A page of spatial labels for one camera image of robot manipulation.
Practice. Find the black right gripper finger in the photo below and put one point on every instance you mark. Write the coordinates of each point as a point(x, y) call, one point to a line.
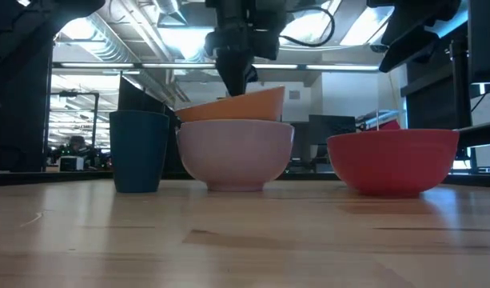
point(408, 50)

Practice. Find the orange bowl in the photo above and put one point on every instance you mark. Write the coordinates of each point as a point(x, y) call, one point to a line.
point(236, 108)

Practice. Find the pale pink bowl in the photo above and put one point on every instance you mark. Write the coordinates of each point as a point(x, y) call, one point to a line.
point(234, 156)

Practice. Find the red bowl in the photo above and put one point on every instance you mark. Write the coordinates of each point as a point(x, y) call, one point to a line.
point(392, 164)

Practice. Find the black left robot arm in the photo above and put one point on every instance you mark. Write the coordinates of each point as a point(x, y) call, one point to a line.
point(48, 12)

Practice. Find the ceiling light strip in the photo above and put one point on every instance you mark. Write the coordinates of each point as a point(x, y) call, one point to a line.
point(340, 67)
point(176, 65)
point(276, 66)
point(96, 65)

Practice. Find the grey and red machine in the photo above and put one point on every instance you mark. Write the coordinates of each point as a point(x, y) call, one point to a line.
point(388, 125)

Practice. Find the black monitor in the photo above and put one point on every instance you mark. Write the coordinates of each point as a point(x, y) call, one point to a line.
point(332, 132)

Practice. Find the dark blue cup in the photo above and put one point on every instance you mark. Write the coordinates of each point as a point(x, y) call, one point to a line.
point(138, 152)

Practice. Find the person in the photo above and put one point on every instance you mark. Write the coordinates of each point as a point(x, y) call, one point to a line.
point(76, 144)

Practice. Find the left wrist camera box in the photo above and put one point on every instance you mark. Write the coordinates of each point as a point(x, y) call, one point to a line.
point(266, 40)

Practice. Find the grey wall sign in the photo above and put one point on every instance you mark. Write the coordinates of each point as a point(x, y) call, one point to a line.
point(294, 94)

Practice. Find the silver ventilation duct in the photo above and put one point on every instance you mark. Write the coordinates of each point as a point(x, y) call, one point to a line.
point(104, 44)

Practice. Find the black aluminium table frame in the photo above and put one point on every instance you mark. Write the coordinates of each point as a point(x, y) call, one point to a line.
point(68, 178)

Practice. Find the dark blue partition wall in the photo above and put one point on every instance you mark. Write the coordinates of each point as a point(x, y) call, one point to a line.
point(17, 112)

